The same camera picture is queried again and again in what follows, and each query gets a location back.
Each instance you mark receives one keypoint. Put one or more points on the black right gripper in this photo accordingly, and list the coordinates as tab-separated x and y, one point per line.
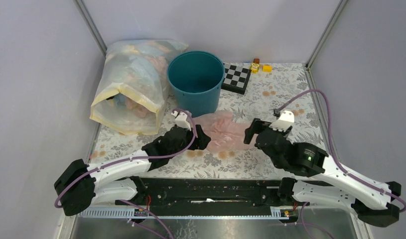
256	125

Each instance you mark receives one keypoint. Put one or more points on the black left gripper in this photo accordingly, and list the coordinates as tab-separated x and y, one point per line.
202	140

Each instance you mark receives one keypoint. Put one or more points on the pink plastic trash bag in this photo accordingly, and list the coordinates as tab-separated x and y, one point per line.
226	134

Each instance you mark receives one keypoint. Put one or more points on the teal plastic trash bin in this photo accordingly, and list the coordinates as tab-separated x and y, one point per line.
196	78

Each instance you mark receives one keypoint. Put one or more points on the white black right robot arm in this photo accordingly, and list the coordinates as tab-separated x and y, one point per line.
367	199

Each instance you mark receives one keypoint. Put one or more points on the floral patterned table mat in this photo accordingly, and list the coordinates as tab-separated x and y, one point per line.
226	156

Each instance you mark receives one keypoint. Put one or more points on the black white checkerboard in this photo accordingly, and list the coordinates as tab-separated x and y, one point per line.
236	78

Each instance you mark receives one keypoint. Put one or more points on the yellow toy block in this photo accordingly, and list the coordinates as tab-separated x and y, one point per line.
266	68

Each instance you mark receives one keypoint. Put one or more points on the yellow toy figure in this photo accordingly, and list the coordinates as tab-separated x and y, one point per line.
254	67

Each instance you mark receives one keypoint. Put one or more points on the large translucent yellow-trimmed bag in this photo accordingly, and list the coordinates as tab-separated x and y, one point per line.
133	90

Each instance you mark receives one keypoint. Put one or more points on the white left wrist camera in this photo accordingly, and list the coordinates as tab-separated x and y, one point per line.
181	120

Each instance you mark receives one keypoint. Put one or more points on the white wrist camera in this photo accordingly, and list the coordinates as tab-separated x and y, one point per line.
181	120
284	120

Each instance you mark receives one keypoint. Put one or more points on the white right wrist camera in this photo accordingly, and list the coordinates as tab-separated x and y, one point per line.
284	120

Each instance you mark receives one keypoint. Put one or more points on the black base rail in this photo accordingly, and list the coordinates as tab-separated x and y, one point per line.
214	198

